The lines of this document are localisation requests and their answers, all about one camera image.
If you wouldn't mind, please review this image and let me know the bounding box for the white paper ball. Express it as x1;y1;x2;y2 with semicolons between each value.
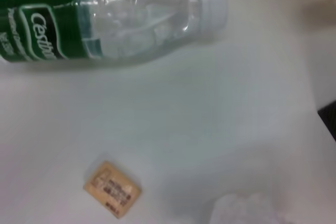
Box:
209;194;289;224

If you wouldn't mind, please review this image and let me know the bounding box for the tan eraser block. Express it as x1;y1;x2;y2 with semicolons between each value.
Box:
83;160;142;219

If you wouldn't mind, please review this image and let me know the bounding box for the black mesh pen holder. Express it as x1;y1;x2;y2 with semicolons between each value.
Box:
317;104;336;142

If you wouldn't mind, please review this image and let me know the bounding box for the clear green-label water bottle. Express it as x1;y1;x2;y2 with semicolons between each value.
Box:
0;0;228;63

